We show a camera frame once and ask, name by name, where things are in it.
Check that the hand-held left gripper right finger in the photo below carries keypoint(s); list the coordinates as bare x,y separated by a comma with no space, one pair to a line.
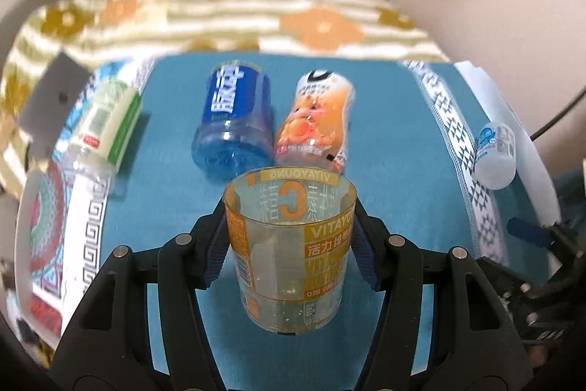
366,256

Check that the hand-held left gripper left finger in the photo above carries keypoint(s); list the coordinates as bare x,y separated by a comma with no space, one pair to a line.
214,256

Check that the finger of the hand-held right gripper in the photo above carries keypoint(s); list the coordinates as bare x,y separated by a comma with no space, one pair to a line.
531,233

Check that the clear cup with orange label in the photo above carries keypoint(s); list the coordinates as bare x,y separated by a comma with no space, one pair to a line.
293,262

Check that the blue plastic cup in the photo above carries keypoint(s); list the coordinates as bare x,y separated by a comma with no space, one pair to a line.
233,116

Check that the peach printed plastic cup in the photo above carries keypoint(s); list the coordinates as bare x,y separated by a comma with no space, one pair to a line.
316,120

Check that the clear cup with green label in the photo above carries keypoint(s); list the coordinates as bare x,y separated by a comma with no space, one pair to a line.
107,120

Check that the small white bottle, blue print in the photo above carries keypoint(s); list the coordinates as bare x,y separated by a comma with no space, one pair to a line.
494,153

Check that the teal patterned tablecloth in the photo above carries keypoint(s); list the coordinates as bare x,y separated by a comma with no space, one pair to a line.
403,171

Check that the grey card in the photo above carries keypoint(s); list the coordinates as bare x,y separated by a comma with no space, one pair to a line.
52,102

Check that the striped blanket with orange flowers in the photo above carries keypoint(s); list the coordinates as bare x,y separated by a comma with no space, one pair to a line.
183,15

